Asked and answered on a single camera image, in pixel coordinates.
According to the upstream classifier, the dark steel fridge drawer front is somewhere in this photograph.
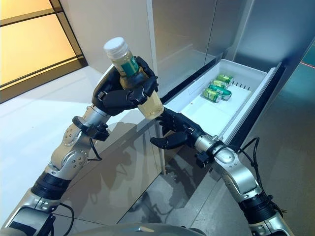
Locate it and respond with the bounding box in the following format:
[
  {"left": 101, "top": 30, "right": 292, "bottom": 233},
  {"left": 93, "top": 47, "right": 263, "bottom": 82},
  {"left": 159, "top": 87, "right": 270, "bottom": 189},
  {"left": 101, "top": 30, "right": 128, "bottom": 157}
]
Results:
[{"left": 221, "top": 62, "right": 287, "bottom": 153}]

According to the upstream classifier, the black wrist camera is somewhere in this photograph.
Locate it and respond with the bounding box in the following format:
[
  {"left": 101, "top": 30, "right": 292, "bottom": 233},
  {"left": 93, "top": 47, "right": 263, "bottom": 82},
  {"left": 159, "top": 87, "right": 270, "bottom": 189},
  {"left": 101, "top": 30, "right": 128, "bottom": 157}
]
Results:
[
  {"left": 196, "top": 151, "right": 212, "bottom": 164},
  {"left": 92, "top": 122, "right": 110, "bottom": 142}
]

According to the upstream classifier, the tall white cabinet panel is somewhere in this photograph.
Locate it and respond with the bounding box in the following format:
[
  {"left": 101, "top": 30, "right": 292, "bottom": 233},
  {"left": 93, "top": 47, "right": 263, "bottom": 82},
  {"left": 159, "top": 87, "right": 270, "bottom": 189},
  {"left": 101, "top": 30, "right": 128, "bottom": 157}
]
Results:
[{"left": 59, "top": 0, "right": 165, "bottom": 175}]

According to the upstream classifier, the white fridge drawer bin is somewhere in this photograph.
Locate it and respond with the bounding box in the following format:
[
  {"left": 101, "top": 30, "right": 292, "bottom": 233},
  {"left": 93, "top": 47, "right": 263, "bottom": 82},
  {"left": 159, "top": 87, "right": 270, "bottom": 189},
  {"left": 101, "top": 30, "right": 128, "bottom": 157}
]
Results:
[{"left": 162, "top": 58, "right": 276, "bottom": 146}]

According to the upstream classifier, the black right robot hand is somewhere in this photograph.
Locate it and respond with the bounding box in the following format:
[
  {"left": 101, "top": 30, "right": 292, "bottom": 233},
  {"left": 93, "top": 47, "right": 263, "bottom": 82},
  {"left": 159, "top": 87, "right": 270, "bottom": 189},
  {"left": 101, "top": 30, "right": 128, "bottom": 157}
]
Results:
[{"left": 150, "top": 107, "right": 205, "bottom": 150}]

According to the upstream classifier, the black framed orange window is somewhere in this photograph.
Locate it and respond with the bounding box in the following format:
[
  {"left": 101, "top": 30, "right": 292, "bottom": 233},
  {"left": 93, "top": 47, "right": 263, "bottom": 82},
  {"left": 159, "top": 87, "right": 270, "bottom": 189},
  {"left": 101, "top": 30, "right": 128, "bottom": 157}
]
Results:
[{"left": 0, "top": 0, "right": 88, "bottom": 104}]

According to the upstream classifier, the white counter cabinet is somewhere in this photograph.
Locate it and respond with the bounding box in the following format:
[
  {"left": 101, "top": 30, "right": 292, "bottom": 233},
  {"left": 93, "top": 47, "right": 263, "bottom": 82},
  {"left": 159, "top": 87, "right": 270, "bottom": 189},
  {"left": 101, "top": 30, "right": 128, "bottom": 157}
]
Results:
[{"left": 0, "top": 66, "right": 163, "bottom": 236}]

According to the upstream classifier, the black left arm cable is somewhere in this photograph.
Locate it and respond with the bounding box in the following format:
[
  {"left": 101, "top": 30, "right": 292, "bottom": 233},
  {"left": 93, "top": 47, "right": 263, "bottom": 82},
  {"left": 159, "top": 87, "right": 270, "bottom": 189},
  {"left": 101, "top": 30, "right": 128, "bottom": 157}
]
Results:
[{"left": 48, "top": 137, "right": 103, "bottom": 236}]

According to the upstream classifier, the narrow stainless fridge door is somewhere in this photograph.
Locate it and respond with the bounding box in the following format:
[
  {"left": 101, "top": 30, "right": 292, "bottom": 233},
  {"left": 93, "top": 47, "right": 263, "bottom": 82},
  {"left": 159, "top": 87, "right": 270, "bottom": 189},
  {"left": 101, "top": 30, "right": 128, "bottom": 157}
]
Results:
[{"left": 208, "top": 0, "right": 254, "bottom": 61}]

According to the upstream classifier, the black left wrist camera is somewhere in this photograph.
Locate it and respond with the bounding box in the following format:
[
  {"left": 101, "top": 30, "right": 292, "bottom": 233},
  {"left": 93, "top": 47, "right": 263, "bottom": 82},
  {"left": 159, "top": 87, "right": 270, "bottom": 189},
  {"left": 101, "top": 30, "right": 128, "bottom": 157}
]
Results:
[{"left": 92, "top": 122, "right": 110, "bottom": 142}]

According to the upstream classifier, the yellow drink bottle white cap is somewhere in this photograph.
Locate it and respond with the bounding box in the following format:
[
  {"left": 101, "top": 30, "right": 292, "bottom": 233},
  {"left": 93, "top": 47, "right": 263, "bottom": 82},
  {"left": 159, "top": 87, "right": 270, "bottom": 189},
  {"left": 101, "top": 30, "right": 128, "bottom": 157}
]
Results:
[{"left": 103, "top": 36, "right": 165, "bottom": 120}]

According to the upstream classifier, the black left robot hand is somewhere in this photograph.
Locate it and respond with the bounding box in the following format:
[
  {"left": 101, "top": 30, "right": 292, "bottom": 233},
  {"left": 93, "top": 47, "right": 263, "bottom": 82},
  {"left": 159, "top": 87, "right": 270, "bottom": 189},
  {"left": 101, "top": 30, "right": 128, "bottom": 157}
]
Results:
[{"left": 91, "top": 56, "right": 159, "bottom": 118}]

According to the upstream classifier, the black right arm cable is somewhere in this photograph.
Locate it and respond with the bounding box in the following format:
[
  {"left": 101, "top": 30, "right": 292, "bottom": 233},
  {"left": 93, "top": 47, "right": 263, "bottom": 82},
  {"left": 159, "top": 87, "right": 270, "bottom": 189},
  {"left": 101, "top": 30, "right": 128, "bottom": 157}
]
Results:
[{"left": 236, "top": 137, "right": 288, "bottom": 222}]

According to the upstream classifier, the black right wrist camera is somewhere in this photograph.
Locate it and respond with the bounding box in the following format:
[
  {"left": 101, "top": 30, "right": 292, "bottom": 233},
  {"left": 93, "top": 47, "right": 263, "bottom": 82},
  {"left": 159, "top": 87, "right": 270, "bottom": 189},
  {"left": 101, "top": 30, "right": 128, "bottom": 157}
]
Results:
[{"left": 196, "top": 151, "right": 212, "bottom": 164}]

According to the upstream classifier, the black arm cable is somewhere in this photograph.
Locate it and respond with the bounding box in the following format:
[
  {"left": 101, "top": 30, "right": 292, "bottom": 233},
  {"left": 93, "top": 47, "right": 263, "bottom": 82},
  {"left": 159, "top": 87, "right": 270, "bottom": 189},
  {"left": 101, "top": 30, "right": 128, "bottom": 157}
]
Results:
[
  {"left": 236, "top": 137, "right": 288, "bottom": 222},
  {"left": 48, "top": 137, "right": 103, "bottom": 236}
]

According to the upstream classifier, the teal green drink can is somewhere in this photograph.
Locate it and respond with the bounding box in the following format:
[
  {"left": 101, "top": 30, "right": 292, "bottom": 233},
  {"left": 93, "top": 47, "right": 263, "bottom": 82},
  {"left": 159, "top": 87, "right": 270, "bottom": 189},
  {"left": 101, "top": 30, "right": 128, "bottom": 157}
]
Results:
[{"left": 208, "top": 84, "right": 232, "bottom": 101}]

